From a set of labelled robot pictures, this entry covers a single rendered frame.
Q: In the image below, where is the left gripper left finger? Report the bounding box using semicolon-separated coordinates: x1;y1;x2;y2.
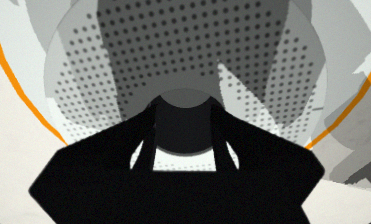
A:
43;104;160;170

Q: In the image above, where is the orange painted ring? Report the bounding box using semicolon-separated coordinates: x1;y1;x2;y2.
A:
0;47;371;149

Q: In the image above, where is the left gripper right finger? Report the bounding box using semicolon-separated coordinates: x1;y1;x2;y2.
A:
210;104;325;206

